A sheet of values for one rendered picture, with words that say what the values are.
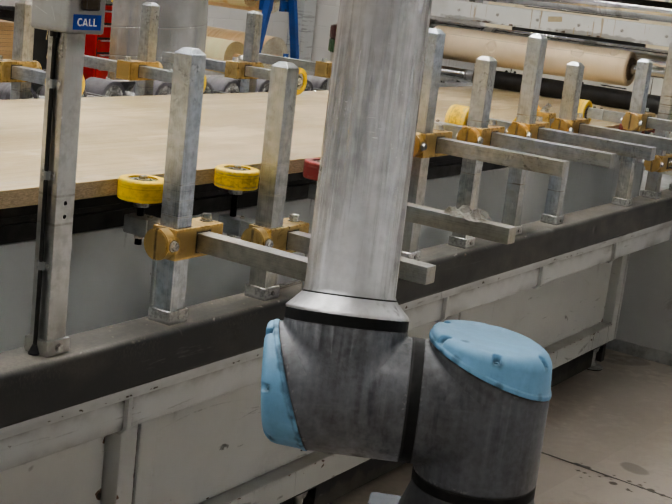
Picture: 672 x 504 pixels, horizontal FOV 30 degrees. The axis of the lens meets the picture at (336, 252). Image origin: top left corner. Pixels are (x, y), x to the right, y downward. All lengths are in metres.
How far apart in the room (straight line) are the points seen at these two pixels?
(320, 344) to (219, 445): 1.23
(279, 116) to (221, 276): 0.44
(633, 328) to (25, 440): 3.24
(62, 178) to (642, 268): 3.25
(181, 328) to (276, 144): 0.37
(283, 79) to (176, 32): 4.15
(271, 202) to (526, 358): 0.81
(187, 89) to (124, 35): 4.40
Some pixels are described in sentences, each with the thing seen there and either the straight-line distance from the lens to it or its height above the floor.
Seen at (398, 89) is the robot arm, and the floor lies 1.14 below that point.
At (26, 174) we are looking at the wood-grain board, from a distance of 2.06.
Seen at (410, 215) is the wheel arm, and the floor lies 0.84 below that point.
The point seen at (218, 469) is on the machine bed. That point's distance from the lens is 2.67.
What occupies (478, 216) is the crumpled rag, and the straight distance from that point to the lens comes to 2.27.
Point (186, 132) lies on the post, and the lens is 1.93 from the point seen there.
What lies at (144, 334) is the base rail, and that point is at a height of 0.70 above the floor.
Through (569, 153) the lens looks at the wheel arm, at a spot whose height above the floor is 0.95.
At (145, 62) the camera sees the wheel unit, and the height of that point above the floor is 0.97.
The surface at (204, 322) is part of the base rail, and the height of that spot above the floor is 0.70.
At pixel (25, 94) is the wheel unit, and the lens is 3.19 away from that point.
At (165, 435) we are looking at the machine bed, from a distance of 2.49.
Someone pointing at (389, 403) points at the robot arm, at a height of 0.80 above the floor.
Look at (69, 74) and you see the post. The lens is 1.73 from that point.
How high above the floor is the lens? 1.27
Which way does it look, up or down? 13 degrees down
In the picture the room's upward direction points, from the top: 7 degrees clockwise
